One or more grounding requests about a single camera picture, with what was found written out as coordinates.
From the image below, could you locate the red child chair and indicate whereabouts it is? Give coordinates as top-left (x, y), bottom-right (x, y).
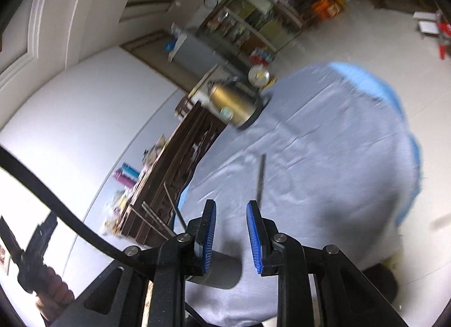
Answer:
top-left (435, 10), bottom-right (451, 62)

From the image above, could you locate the grey tablecloth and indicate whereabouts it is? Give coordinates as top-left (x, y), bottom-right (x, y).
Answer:
top-left (178, 66), bottom-right (423, 327)

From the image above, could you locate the person's left hand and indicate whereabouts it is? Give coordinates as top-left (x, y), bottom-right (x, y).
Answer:
top-left (35, 268), bottom-right (76, 323)

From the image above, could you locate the blue bottle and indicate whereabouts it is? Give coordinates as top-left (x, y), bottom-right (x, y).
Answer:
top-left (121, 162), bottom-right (141, 178)

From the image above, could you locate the dark metal chopstick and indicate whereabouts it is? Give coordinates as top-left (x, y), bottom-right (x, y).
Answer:
top-left (164, 184), bottom-right (187, 229)
top-left (145, 211), bottom-right (170, 240)
top-left (142, 202), bottom-right (176, 239)
top-left (257, 154), bottom-right (267, 206)

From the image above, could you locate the bronze electric kettle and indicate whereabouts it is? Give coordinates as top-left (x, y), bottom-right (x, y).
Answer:
top-left (206, 77), bottom-right (272, 131)

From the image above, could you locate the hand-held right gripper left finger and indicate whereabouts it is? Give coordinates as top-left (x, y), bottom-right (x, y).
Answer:
top-left (53, 199), bottom-right (216, 327)

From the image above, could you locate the dark wooden side table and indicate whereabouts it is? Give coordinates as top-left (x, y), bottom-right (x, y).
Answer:
top-left (282, 0), bottom-right (339, 25)

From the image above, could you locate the small floor fan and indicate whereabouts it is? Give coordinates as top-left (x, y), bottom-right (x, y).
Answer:
top-left (247, 65), bottom-right (277, 88)

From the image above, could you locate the black cable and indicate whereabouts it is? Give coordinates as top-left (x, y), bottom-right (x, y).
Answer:
top-left (0, 144), bottom-right (158, 280)

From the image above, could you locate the dark rounded object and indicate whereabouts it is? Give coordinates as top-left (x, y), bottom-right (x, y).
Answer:
top-left (359, 264), bottom-right (399, 310)

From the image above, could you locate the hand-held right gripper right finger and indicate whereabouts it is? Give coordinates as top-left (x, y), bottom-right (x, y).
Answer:
top-left (246, 200), bottom-right (409, 327)

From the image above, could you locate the dark wooden chair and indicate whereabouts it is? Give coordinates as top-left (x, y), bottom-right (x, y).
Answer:
top-left (174, 96), bottom-right (194, 120)

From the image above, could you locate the purple thermos bottle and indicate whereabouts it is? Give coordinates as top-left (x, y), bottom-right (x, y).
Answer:
top-left (113, 168), bottom-right (136, 187)

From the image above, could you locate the blue table cover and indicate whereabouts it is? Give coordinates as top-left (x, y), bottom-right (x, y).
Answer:
top-left (178, 62), bottom-right (429, 226)

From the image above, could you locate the pile of snack packets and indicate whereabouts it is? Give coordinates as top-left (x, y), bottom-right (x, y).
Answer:
top-left (102, 189), bottom-right (131, 240)

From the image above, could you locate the pantry shelf with goods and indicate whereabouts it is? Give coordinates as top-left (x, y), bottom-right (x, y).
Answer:
top-left (199, 0), bottom-right (306, 63)

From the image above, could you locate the carved wooden sideboard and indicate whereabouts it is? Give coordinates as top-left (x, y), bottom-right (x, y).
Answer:
top-left (120, 96), bottom-right (228, 246)

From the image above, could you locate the metal cup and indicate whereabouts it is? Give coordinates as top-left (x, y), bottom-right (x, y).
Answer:
top-left (187, 249), bottom-right (244, 291)

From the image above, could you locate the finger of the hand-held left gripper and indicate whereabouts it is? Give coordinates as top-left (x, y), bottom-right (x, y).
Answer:
top-left (35, 212), bottom-right (59, 261)
top-left (0, 216), bottom-right (22, 261)

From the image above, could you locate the grey refrigerator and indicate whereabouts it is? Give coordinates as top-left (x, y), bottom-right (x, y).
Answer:
top-left (168, 29), bottom-right (230, 78)

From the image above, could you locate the white step stool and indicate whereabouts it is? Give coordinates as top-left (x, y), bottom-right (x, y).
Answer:
top-left (412, 12), bottom-right (441, 35)

